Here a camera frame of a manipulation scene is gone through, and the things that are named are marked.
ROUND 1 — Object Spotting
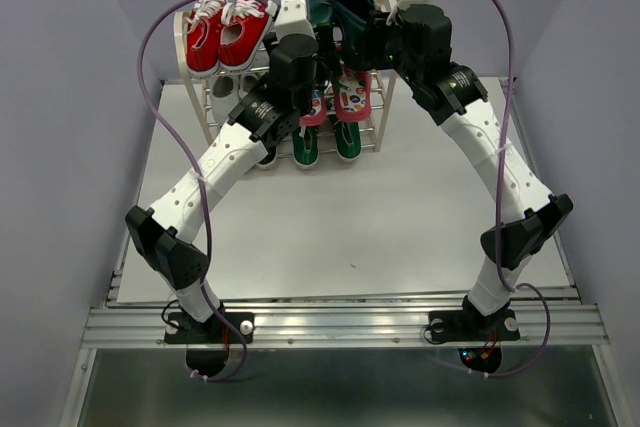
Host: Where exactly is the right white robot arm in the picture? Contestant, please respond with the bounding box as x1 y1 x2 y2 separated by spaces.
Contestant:
356 4 573 337

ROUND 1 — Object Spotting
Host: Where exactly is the aluminium mounting rail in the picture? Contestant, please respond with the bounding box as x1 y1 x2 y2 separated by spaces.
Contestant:
81 288 609 350

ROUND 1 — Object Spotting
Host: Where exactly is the left red canvas sneaker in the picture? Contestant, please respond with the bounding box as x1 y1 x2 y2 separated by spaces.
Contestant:
186 0 227 77

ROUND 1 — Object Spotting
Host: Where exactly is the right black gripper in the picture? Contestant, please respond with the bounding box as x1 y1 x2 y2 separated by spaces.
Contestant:
351 10 421 88

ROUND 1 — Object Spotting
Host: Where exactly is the right black sneaker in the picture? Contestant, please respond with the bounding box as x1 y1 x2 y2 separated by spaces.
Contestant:
256 147 278 170

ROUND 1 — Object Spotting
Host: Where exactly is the left white sneaker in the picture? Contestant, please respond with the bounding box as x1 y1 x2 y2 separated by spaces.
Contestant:
210 75 240 116

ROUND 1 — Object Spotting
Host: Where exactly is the green canvas sneaker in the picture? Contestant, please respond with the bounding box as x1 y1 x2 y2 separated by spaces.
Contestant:
329 116 362 163
291 126 319 169

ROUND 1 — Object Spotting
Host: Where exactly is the cream shoe shelf with rods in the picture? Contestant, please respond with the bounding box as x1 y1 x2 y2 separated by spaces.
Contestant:
173 4 397 152

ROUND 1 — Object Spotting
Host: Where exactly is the right red canvas sneaker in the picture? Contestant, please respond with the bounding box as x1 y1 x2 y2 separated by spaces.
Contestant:
219 0 277 71

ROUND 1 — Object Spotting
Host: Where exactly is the white sneaker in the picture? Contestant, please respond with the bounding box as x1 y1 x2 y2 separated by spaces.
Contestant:
210 75 240 116
239 72 264 98

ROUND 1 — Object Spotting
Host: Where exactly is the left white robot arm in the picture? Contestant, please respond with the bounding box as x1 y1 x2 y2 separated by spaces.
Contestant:
125 34 318 341

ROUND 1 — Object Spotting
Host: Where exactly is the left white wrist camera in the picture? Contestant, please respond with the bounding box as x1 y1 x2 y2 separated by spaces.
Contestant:
274 0 315 41

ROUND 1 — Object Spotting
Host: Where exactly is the right white sneaker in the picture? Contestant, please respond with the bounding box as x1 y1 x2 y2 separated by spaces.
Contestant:
239 72 264 98

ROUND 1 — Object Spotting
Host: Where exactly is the pink kids sandal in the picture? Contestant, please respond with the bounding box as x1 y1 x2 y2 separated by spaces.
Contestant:
299 89 327 127
332 67 371 123

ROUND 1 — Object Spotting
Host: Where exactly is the red canvas sneaker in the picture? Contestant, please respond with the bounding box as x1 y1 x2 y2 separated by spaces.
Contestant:
219 0 277 71
186 0 227 77

